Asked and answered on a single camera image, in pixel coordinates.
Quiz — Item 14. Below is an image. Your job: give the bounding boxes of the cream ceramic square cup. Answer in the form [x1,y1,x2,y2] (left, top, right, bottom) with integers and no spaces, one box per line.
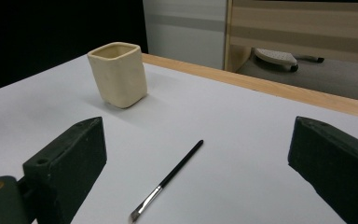
[87,41,148,109]

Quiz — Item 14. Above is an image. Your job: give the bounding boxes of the black curtain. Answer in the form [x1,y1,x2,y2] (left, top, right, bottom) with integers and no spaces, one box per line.
[0,0,149,95]

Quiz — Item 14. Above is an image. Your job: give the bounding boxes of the white chair base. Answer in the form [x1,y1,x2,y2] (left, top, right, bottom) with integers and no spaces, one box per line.
[254,48,325,73]

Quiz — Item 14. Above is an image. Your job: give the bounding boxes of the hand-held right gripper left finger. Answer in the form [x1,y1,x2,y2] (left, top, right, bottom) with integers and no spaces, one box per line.
[22,116,108,224]

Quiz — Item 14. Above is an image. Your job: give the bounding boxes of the wooden wall panel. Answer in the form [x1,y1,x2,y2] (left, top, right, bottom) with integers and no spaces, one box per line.
[223,0,358,73]

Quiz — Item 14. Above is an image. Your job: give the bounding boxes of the black-handled makeup brush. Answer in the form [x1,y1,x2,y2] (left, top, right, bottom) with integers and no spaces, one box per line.
[129,139,205,224]

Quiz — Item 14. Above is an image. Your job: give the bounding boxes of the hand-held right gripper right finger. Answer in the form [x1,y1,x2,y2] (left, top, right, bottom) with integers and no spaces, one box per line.
[287,116,358,224]

